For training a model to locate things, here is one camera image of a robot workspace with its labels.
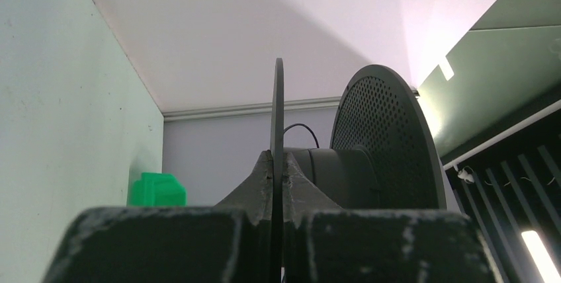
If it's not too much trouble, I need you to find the aluminium corner frame post right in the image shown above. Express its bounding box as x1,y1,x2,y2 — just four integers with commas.
163,97,341,123

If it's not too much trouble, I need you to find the green plastic bin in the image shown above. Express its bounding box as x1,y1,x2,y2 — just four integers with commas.
127,172,187,207

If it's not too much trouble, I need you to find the thin grey wire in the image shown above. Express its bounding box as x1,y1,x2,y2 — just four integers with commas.
282,123,321,149

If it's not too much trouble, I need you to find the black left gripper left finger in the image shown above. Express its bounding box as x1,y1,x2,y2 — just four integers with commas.
43,151,273,282

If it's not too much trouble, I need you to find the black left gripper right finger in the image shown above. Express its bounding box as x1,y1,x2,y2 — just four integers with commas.
282,153,502,282

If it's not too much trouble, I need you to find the dark grey cable spool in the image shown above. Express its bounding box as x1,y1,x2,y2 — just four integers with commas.
269,58,447,282

